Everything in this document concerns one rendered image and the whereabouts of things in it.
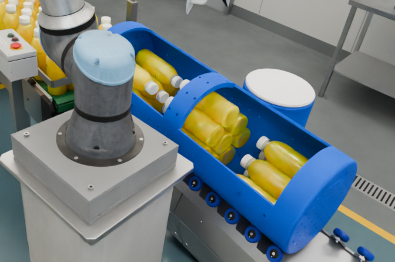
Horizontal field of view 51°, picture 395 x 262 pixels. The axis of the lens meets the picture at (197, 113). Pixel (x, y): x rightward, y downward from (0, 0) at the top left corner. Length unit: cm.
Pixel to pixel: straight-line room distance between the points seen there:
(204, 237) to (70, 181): 53
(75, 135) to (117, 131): 9
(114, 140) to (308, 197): 44
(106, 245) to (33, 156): 24
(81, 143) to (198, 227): 52
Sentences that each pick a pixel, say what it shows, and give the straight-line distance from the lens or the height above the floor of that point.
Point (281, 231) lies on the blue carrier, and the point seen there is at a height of 109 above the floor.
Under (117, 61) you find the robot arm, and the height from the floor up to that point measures 143.
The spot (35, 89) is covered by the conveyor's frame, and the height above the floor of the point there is 90.
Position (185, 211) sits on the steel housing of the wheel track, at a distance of 127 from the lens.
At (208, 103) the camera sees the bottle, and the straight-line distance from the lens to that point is 118.
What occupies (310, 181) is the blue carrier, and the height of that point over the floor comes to 121.
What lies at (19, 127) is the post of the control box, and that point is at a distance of 179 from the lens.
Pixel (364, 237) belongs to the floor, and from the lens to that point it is 272.
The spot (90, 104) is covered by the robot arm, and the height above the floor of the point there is 134.
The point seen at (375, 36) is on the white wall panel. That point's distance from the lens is 454.
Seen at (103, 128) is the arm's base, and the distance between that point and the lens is 85.
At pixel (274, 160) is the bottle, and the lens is 114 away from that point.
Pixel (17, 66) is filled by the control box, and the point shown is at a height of 106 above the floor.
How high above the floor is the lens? 181
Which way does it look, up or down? 34 degrees down
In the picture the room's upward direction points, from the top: 11 degrees clockwise
